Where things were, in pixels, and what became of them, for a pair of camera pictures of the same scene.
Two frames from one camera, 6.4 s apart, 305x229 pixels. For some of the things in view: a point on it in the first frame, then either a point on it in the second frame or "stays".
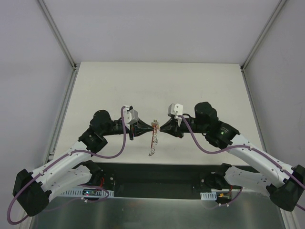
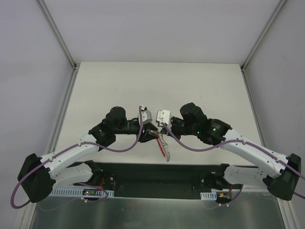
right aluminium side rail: x=255 y=109 stays
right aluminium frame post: x=263 y=34 stays
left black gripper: x=131 y=130 → x=142 y=134
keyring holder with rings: x=155 y=125 → x=163 y=145
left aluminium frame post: x=58 y=35 stays
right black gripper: x=177 y=128 stays
